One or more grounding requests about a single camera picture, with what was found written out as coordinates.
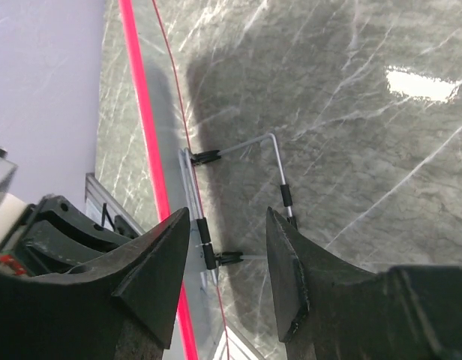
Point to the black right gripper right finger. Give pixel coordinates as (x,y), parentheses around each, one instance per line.
(326,308)

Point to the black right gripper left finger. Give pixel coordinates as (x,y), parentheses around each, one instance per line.
(121,305)

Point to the red-framed whiteboard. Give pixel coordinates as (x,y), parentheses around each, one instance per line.
(159,101)

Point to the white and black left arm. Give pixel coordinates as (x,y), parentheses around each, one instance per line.
(53,235)

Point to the metal wire whiteboard stand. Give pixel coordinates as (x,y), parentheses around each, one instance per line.
(224,190)

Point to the aluminium mounting rail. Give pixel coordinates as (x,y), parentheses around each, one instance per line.
(200,332)

